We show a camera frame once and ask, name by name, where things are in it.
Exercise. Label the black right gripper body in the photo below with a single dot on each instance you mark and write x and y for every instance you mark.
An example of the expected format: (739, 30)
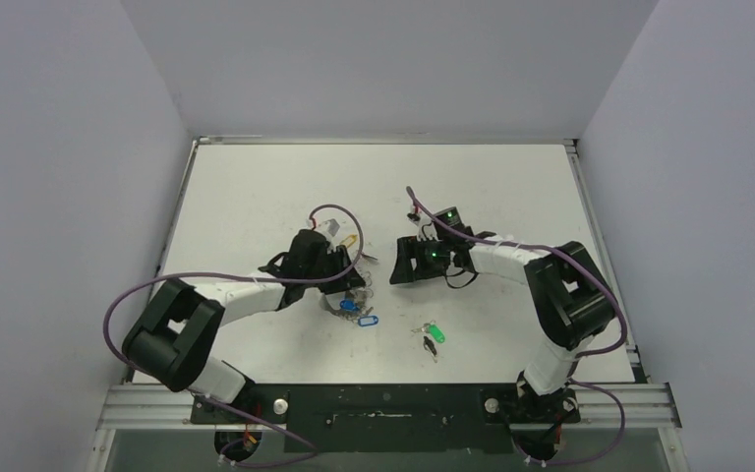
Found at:
(417, 259)

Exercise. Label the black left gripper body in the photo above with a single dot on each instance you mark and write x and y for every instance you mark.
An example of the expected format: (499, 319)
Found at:
(330, 260)

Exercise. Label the blue key tag plain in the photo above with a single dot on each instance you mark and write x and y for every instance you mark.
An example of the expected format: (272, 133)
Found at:
(349, 305)

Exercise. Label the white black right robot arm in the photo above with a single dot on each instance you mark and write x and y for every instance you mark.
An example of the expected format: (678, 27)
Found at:
(570, 296)

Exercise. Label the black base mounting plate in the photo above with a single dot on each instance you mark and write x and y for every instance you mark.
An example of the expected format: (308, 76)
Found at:
(422, 435)

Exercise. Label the black key tag with key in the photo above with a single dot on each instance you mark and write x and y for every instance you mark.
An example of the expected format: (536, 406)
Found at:
(430, 347)

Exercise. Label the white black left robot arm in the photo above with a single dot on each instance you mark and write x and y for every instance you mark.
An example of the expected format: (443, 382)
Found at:
(172, 339)

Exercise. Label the green key tag with key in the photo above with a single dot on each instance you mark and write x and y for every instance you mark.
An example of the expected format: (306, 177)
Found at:
(432, 330)

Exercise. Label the aluminium table frame rail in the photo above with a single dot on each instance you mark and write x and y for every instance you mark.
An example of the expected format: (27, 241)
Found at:
(143, 406)

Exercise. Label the blue key tag white label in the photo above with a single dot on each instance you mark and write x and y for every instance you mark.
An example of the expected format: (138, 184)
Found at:
(367, 321)

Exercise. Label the yellow key tag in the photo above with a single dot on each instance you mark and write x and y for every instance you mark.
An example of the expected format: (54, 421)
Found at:
(350, 240)

